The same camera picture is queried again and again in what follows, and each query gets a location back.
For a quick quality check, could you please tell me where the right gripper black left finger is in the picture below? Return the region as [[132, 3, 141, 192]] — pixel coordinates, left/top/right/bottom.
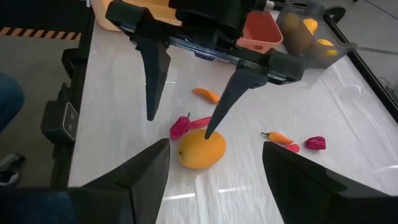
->
[[0, 138, 171, 224]]

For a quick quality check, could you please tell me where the person's foot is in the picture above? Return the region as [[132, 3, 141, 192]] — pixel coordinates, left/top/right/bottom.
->
[[0, 153, 26, 188]]

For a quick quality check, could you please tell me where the slim red chili pepper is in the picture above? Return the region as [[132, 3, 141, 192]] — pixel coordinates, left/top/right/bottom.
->
[[189, 116, 213, 130], [283, 143, 301, 154]]

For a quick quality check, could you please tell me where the pale yellow plastic basket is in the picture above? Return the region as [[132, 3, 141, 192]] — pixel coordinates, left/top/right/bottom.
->
[[90, 0, 183, 32]]

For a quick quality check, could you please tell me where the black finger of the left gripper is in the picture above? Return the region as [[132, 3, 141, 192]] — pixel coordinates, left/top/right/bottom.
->
[[104, 0, 172, 122], [203, 48, 305, 141]]

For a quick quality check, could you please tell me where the small red pepper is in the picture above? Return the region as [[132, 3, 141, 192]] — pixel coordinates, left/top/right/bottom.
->
[[304, 136, 327, 151], [169, 112, 192, 141]]

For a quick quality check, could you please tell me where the orange pepper with green stem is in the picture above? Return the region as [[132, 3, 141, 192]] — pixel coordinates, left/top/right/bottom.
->
[[260, 131, 294, 146]]

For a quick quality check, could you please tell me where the orange plastic basket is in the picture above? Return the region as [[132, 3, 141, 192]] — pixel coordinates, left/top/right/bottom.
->
[[236, 11, 284, 54]]

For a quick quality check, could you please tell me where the black table-level camera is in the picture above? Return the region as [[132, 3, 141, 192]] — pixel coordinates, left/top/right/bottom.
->
[[40, 82, 80, 144]]

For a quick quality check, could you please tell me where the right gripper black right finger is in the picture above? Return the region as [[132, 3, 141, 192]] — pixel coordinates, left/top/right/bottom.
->
[[262, 141, 398, 224]]

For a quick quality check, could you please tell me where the small orange pepper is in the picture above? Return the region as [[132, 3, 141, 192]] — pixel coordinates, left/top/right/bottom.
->
[[191, 88, 221, 105]]

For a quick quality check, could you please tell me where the grey translucent plastic basket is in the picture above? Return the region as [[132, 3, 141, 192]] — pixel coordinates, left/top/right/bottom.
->
[[275, 0, 358, 70]]

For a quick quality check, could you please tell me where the black hazard-striped floor mat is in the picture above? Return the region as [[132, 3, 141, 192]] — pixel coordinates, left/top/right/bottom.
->
[[0, 0, 91, 41]]

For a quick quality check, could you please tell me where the person's leg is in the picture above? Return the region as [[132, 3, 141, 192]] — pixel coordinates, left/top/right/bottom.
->
[[0, 72, 25, 134]]

